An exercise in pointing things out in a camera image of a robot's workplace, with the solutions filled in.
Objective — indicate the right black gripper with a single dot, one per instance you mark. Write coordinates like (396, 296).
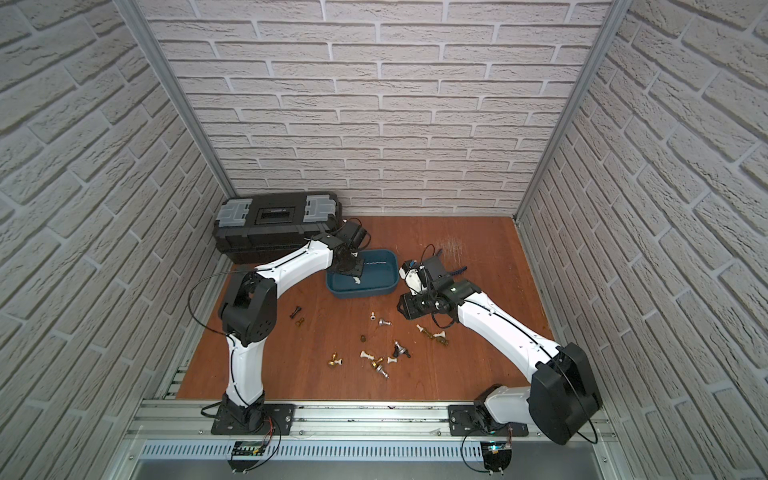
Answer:
(409, 312)

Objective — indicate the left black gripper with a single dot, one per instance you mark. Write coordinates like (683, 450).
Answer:
(349, 261)

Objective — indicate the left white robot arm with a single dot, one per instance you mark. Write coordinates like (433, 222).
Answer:
(249, 311)

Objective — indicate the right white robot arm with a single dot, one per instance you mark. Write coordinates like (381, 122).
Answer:
(563, 395)

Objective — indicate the teal plastic storage tray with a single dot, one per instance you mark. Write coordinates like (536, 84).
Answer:
(379, 277)

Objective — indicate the black silver chess piece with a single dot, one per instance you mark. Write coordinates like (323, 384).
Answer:
(400, 350)

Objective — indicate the black plastic toolbox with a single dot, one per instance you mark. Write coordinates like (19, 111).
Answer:
(263, 228)

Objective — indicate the right circuit board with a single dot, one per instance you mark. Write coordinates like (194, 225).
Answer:
(496, 457)

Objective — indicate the circuit board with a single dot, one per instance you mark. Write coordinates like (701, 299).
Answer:
(246, 456)
(496, 457)

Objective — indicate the left circuit board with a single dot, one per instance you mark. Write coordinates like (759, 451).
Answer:
(246, 456)

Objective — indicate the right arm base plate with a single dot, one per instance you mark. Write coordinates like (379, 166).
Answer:
(468, 419)

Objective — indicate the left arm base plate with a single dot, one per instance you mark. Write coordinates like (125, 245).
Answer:
(258, 419)

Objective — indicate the aluminium mounting rail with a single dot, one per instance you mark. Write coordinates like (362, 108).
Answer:
(311, 420)

